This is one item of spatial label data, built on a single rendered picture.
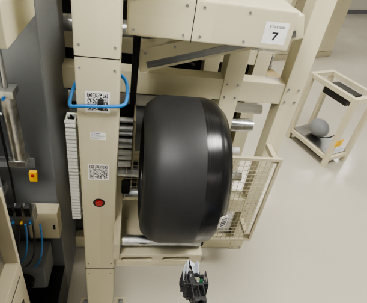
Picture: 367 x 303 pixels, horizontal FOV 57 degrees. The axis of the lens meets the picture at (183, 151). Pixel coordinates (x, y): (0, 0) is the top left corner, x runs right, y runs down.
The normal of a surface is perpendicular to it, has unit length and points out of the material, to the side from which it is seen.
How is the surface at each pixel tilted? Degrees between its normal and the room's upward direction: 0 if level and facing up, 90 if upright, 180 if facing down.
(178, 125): 21
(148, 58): 90
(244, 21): 90
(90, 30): 90
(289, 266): 0
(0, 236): 90
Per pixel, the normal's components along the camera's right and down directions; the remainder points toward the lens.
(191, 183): 0.15, 0.13
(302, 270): 0.14, -0.79
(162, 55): 0.10, 0.62
